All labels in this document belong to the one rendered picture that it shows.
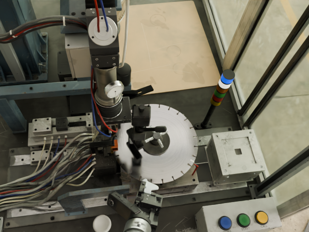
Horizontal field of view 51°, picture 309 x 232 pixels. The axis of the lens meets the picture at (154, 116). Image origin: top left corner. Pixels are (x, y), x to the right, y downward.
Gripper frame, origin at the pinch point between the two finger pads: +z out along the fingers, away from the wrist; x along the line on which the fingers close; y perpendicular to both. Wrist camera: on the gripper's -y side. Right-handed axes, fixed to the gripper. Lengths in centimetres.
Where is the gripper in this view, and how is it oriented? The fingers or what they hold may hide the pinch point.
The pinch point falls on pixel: (143, 181)
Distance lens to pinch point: 111.6
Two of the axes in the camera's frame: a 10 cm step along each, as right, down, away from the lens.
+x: 2.2, -8.7, -4.5
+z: 1.4, -4.3, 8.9
